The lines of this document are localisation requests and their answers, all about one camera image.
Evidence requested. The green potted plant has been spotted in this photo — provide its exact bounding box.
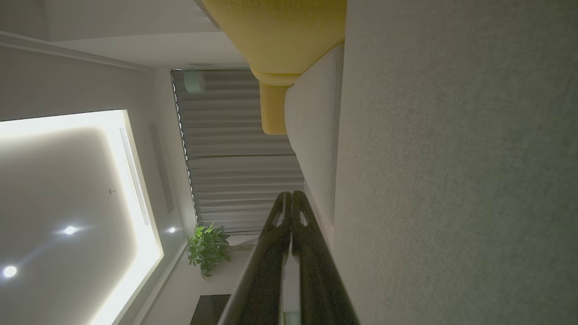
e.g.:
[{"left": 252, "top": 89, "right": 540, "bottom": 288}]
[{"left": 187, "top": 221, "right": 231, "bottom": 279}]

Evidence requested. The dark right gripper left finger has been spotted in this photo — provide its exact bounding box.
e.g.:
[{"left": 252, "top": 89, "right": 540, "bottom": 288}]
[{"left": 217, "top": 191, "right": 293, "bottom": 325}]

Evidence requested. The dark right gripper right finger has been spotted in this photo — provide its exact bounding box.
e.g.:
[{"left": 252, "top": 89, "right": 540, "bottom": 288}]
[{"left": 292, "top": 190, "right": 361, "bottom": 325}]

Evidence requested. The wide yellow sofa backrest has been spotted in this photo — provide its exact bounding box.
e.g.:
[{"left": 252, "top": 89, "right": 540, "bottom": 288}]
[{"left": 201, "top": 0, "right": 347, "bottom": 86}]

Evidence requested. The large grey sofa seat cushion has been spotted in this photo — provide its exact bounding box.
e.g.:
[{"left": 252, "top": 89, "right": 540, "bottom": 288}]
[{"left": 333, "top": 0, "right": 578, "bottom": 325}]

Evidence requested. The grey pleated curtain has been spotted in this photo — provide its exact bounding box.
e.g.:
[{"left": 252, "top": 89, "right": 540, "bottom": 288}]
[{"left": 171, "top": 68, "right": 306, "bottom": 235}]

